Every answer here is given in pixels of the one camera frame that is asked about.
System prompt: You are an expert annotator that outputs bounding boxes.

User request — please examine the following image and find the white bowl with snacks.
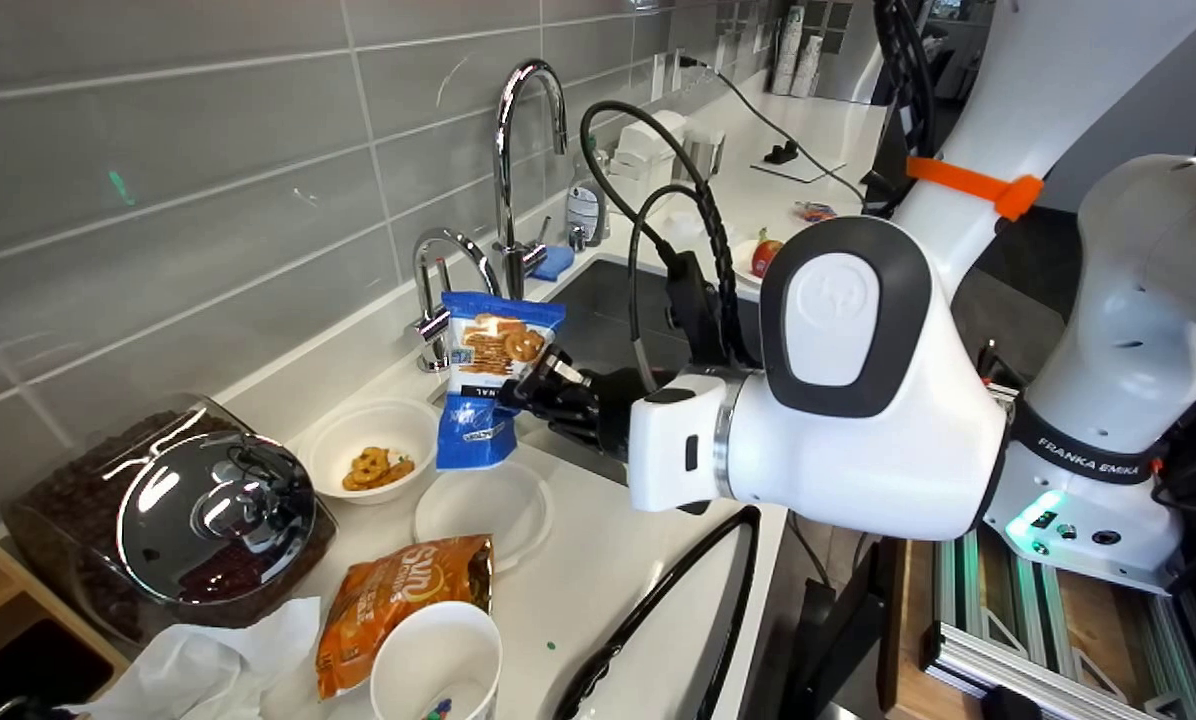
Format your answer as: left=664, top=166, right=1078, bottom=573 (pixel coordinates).
left=297, top=400, right=435, bottom=503

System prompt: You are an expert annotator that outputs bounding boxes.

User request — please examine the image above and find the small chrome faucet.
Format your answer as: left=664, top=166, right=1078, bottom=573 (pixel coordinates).
left=412, top=228, right=503, bottom=373

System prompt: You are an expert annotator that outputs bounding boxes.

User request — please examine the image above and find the blue pretzel snack packet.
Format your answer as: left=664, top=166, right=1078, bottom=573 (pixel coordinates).
left=435, top=293, right=562, bottom=471

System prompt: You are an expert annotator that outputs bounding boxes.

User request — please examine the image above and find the clear soap bottle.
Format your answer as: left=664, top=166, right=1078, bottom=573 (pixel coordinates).
left=562, top=185, right=608, bottom=249

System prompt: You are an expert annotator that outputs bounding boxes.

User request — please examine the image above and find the glass pot lid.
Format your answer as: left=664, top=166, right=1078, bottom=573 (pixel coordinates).
left=111, top=433, right=325, bottom=607

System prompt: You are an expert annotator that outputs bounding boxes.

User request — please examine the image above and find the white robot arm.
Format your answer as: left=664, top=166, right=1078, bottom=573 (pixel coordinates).
left=510, top=0, right=1196, bottom=593

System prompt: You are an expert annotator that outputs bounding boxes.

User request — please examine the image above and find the dark brown container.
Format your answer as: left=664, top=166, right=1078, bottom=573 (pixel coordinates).
left=4, top=400, right=335, bottom=643

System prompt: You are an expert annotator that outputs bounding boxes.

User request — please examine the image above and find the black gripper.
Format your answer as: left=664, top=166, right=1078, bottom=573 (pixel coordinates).
left=497, top=353, right=649, bottom=457

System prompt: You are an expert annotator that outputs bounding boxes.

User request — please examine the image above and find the white plastic bag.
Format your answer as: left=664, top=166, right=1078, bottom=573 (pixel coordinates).
left=73, top=597, right=325, bottom=720

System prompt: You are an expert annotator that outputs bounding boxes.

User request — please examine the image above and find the red apple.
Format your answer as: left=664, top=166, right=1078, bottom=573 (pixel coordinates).
left=751, top=233, right=778, bottom=281

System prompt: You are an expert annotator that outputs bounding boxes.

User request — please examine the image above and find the small white plate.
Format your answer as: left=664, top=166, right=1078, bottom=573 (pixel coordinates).
left=412, top=466, right=552, bottom=575

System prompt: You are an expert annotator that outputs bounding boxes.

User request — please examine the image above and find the orange snack bag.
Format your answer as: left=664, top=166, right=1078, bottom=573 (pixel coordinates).
left=316, top=535, right=493, bottom=696

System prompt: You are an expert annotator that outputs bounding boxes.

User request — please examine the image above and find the tall chrome faucet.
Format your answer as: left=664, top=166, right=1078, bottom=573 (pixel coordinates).
left=493, top=55, right=566, bottom=299

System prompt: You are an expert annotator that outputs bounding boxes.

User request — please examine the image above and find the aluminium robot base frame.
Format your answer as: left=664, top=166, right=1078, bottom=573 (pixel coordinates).
left=920, top=534, right=1196, bottom=720

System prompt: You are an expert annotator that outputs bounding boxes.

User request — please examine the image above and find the blue sponge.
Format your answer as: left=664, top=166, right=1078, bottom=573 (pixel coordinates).
left=529, top=243, right=575, bottom=281

